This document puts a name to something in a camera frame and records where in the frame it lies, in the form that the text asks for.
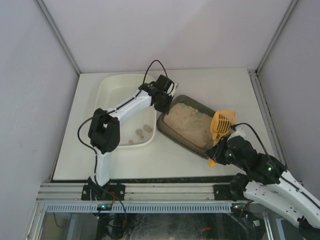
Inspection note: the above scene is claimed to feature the orange plastic litter scoop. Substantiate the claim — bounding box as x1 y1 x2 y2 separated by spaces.
207 110 236 168

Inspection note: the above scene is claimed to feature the dark grey litter box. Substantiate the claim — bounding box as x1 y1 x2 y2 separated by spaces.
156 94 216 159

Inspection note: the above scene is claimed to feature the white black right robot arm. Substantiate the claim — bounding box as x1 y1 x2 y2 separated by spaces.
205 136 320 240

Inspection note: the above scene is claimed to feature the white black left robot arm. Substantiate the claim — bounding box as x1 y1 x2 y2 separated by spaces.
88 74 179 193

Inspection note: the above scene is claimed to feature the white plastic waste tub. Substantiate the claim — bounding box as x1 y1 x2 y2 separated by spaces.
95 73 157 149

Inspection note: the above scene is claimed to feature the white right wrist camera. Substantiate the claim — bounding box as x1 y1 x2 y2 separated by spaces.
230 126 246 138

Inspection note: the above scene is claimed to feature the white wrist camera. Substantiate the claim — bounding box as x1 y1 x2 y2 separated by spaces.
168 82 179 96
230 126 246 138

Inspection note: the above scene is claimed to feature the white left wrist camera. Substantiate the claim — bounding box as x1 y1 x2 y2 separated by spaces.
168 82 179 96

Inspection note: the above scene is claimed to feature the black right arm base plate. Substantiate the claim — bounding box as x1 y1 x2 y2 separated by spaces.
213 184 247 202

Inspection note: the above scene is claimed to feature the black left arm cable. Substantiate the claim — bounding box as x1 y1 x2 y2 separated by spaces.
77 59 168 213

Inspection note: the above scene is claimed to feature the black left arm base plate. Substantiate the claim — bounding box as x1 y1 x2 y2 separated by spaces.
81 184 126 201

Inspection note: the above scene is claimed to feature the aluminium mounting rail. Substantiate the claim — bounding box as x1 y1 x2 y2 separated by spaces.
36 183 233 204

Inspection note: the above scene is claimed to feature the grey slotted cable duct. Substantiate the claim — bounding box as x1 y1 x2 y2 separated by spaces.
46 202 233 214

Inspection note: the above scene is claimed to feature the left aluminium corner post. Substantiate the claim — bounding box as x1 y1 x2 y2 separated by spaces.
34 0 81 77

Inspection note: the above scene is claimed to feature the aluminium corner post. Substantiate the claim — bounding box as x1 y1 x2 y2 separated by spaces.
34 0 81 77
255 0 301 75

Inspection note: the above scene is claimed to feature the right aluminium corner post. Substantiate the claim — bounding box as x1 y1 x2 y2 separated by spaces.
255 0 301 75

